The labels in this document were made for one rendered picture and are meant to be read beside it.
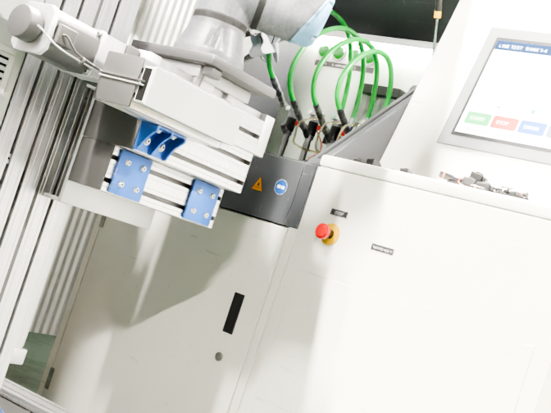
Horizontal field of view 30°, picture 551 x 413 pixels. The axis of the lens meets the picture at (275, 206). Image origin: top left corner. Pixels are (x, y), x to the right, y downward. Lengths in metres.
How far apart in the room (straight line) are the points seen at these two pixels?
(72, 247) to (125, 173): 3.29
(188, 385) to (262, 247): 0.39
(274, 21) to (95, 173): 0.48
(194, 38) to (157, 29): 3.31
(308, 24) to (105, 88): 0.50
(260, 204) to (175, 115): 0.76
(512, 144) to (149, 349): 1.04
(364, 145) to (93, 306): 0.87
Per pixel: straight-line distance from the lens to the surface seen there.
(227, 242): 2.57
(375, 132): 2.61
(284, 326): 2.41
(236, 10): 2.11
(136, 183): 2.01
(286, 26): 2.12
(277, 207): 2.49
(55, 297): 5.28
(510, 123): 2.54
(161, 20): 5.41
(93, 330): 2.85
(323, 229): 2.34
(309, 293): 2.38
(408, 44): 3.07
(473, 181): 2.33
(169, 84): 1.79
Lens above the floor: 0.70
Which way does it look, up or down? 3 degrees up
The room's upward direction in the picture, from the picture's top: 18 degrees clockwise
